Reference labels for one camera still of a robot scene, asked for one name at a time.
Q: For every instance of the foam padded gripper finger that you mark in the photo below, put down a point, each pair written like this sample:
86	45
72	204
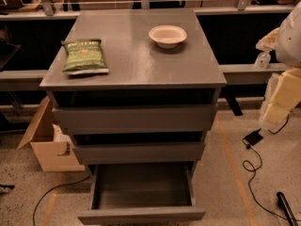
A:
273	114

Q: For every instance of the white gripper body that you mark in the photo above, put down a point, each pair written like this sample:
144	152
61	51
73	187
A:
290	41

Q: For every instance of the grey bottom drawer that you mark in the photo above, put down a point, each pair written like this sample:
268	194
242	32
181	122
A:
141	193

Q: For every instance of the grey drawer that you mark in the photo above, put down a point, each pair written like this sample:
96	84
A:
138	148
141	193
134	110

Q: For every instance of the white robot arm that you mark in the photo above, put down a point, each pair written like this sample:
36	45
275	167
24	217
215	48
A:
285	41

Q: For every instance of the grey top drawer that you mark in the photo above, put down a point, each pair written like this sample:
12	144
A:
134	110

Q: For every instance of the grey middle drawer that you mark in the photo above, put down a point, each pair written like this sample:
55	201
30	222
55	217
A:
138	148

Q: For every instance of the black power adapter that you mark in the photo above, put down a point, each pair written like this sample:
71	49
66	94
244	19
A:
253	138

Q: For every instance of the black bar on floor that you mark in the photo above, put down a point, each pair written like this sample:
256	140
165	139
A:
285	207

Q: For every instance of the white paper bowl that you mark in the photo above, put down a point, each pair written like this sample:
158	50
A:
167	36

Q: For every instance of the green chip bag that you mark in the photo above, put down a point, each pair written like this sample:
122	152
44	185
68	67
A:
84	57

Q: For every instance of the open cardboard box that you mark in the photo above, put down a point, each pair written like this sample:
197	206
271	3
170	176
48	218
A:
50	146

